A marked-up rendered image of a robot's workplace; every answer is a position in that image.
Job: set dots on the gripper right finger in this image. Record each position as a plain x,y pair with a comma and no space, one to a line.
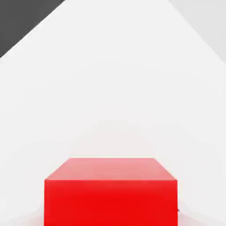
181,220

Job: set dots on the small red cube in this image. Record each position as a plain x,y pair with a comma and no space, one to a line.
110,199

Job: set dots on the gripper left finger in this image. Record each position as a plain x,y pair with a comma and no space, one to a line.
39,220

